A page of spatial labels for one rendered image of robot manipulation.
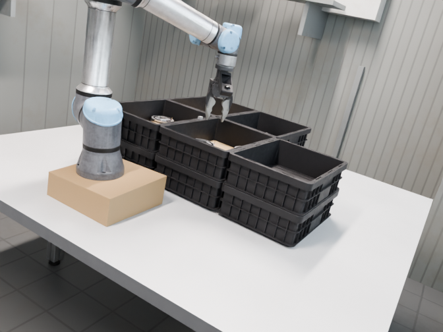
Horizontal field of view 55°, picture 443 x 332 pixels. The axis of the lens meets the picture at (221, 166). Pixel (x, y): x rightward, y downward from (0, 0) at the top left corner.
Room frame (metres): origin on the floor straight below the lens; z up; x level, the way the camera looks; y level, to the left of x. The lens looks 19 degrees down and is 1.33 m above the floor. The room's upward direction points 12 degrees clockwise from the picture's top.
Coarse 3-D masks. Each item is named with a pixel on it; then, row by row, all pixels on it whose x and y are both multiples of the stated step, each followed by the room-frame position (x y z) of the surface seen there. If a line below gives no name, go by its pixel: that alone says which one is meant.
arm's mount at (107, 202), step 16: (48, 176) 1.22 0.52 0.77; (64, 176) 1.20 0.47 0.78; (128, 176) 1.28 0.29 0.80; (144, 176) 1.30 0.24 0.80; (160, 176) 1.32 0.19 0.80; (48, 192) 1.22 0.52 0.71; (64, 192) 1.18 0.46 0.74; (80, 192) 1.15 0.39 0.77; (96, 192) 1.13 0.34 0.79; (112, 192) 1.14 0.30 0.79; (128, 192) 1.17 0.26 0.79; (144, 192) 1.24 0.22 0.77; (160, 192) 1.31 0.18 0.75; (80, 208) 1.15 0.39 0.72; (96, 208) 1.12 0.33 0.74; (112, 208) 1.11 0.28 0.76; (128, 208) 1.18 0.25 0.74; (144, 208) 1.25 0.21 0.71; (112, 224) 1.12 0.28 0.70
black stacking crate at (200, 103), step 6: (180, 102) 2.06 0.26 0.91; (186, 102) 2.10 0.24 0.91; (192, 102) 2.15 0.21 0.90; (198, 102) 2.20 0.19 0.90; (204, 102) 2.25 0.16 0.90; (216, 102) 2.29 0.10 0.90; (198, 108) 2.21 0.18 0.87; (204, 108) 2.26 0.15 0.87; (216, 108) 2.29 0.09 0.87; (222, 108) 2.27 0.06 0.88; (234, 108) 2.24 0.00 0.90; (240, 108) 2.22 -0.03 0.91; (216, 114) 2.28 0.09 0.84
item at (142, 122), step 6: (120, 102) 1.71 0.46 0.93; (126, 102) 1.73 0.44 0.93; (132, 102) 1.76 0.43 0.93; (138, 102) 1.80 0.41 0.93; (174, 102) 1.93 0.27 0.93; (192, 108) 1.89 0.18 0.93; (126, 114) 1.56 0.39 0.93; (132, 114) 1.56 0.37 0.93; (204, 114) 1.85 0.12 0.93; (132, 120) 1.54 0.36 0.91; (138, 120) 1.53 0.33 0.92; (144, 120) 1.51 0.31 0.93; (186, 120) 1.65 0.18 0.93; (192, 120) 1.67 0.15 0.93; (144, 126) 1.51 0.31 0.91; (150, 126) 1.50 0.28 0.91; (156, 126) 1.49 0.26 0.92
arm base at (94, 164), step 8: (88, 152) 1.23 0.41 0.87; (96, 152) 1.22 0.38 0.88; (104, 152) 1.23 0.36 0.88; (112, 152) 1.25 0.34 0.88; (120, 152) 1.29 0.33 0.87; (80, 160) 1.24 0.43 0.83; (88, 160) 1.22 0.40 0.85; (96, 160) 1.22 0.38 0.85; (104, 160) 1.23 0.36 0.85; (112, 160) 1.24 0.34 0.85; (120, 160) 1.27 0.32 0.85; (80, 168) 1.22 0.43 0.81; (88, 168) 1.21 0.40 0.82; (96, 168) 1.21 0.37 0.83; (104, 168) 1.23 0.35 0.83; (112, 168) 1.24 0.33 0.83; (120, 168) 1.26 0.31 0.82; (80, 176) 1.22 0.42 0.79; (88, 176) 1.21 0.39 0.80; (96, 176) 1.21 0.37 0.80; (104, 176) 1.22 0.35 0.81; (112, 176) 1.23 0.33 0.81; (120, 176) 1.26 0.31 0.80
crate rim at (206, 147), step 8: (200, 120) 1.70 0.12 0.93; (208, 120) 1.75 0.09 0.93; (224, 120) 1.80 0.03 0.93; (160, 128) 1.48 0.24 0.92; (168, 128) 1.47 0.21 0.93; (248, 128) 1.74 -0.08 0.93; (176, 136) 1.44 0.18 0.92; (184, 136) 1.42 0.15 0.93; (272, 136) 1.69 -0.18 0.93; (192, 144) 1.40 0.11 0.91; (200, 144) 1.39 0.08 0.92; (208, 144) 1.38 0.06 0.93; (248, 144) 1.49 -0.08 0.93; (216, 152) 1.36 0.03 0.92; (224, 152) 1.34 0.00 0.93
